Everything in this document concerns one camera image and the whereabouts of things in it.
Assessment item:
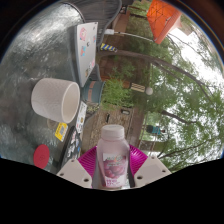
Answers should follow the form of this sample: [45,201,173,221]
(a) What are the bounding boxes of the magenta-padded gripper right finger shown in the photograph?
[127,143,172,189]

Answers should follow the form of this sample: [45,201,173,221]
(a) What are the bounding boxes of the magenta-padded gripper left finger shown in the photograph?
[56,146,101,190]

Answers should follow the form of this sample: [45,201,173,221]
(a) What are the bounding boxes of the pink drink bottle white cap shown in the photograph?
[96,124,131,189]

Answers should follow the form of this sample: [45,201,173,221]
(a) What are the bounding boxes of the black laptop with stickers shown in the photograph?
[61,124,83,168]

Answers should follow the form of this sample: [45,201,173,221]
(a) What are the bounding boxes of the flat round red coaster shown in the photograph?
[33,143,51,170]

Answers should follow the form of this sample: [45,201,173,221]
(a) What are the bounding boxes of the person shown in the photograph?
[145,124,167,136]

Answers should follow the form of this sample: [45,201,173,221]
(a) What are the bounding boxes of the yellow card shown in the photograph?
[54,121,69,143]

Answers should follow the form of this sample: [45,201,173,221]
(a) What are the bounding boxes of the white booklet with stickers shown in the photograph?
[75,100,88,134]

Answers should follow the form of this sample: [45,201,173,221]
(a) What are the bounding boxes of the white cup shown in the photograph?
[30,77,81,124]

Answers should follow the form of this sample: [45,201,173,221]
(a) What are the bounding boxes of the silver laptop with stickers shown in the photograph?
[73,21,100,88]

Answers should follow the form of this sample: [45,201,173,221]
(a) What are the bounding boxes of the blue yellow striped bollard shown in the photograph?
[99,42,118,53]

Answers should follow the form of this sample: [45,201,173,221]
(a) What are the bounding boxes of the orange canopy tent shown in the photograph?
[146,0,184,45]

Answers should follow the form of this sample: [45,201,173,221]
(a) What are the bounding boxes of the grey mesh patio chair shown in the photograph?
[63,0,123,34]

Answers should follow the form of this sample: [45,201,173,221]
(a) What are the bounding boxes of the globe-topped lamp post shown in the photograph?
[123,82,154,97]

